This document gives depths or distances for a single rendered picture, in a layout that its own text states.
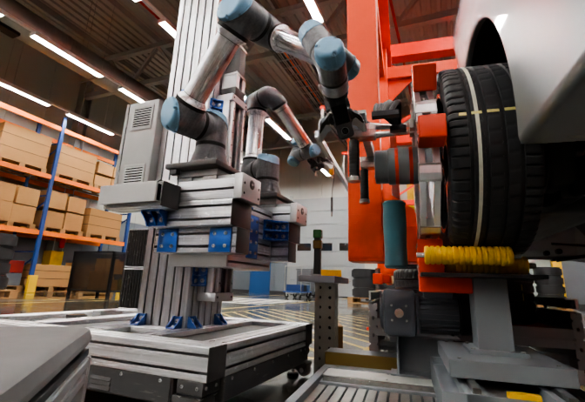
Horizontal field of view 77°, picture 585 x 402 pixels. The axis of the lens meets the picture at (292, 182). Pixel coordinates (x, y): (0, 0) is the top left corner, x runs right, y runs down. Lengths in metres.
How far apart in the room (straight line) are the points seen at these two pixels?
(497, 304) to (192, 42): 1.69
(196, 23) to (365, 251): 1.40
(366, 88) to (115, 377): 1.63
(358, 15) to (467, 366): 1.78
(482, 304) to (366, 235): 0.64
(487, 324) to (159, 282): 1.21
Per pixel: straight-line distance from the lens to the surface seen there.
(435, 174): 1.16
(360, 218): 1.78
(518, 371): 1.22
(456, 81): 1.27
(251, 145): 2.02
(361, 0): 2.34
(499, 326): 1.36
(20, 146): 11.41
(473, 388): 1.11
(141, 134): 1.87
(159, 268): 1.67
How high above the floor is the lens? 0.41
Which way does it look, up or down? 15 degrees up
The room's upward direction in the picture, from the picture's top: 2 degrees clockwise
